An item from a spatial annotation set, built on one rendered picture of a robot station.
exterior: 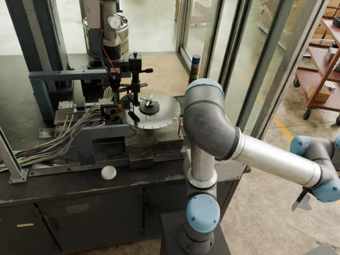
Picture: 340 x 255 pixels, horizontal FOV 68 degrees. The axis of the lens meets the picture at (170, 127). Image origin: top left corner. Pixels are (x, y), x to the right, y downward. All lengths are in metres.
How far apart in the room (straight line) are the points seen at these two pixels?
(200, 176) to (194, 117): 0.35
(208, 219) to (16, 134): 1.13
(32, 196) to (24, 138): 0.39
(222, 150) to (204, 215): 0.35
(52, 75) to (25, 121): 0.36
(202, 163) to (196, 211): 0.17
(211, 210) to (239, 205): 1.25
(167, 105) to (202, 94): 0.67
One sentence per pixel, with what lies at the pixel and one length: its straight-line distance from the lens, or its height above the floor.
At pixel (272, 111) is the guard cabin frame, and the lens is 1.15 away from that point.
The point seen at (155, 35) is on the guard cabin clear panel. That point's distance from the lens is 2.31.
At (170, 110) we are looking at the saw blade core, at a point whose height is 0.95.
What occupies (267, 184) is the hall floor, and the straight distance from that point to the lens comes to 2.40.
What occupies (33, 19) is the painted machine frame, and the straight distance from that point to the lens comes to 1.62.
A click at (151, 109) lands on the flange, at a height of 0.96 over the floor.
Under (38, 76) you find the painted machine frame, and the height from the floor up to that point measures 1.04.
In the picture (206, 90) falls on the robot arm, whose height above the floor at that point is 1.39.
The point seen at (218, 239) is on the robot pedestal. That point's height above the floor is 0.75.
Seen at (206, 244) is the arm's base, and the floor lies 0.81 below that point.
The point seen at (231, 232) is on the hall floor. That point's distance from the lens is 2.05.
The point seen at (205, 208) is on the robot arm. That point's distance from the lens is 0.94.
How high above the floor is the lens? 1.78
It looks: 43 degrees down
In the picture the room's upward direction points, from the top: 6 degrees clockwise
